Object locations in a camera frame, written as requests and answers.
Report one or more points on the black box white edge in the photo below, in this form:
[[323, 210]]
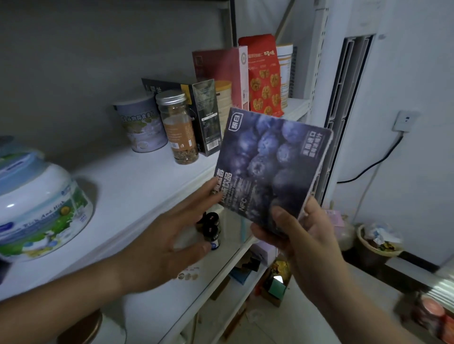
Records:
[[273, 159]]

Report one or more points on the small dark bottle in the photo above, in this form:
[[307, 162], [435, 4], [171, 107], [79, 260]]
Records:
[[211, 230]]

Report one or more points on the white metal shelving unit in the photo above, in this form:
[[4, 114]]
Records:
[[128, 191]]

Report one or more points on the white striped canister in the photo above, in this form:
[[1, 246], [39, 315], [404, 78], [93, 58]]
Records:
[[285, 74]]

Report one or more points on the black box yellow print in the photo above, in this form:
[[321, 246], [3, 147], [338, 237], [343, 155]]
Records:
[[207, 117]]

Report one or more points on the person's left hand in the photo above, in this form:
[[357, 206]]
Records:
[[159, 251]]

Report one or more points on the person's right hand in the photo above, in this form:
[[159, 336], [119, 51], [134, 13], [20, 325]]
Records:
[[316, 262]]

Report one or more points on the person's right forearm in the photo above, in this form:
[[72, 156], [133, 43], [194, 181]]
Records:
[[362, 319]]

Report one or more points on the clear bottle silver lid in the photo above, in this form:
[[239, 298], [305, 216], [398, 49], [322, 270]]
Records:
[[179, 131]]

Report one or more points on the white standing air conditioner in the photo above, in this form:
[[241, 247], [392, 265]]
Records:
[[347, 85]]

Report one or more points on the white tub green label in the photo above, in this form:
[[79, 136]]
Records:
[[39, 205]]

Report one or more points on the red patterned bag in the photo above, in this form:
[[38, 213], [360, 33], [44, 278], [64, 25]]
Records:
[[262, 78]]

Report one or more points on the person's left forearm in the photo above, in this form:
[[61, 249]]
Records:
[[57, 308]]

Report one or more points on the pink cherry blossom box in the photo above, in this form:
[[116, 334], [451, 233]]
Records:
[[220, 67]]

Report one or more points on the large white green milk tin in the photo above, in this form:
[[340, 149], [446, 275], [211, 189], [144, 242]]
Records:
[[140, 126]]

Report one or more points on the white wall socket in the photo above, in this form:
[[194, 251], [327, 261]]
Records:
[[406, 120]]

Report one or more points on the white colourful sticker sheet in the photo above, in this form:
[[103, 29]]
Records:
[[189, 273]]

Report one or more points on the brown carton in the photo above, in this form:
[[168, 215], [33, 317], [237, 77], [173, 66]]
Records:
[[276, 287]]

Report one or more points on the pink carton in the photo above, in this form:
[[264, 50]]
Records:
[[340, 230]]

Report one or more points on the waste basket with rubbish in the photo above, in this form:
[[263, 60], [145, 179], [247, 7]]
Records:
[[379, 241]]

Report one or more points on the red canister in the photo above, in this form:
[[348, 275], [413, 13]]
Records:
[[431, 310]]

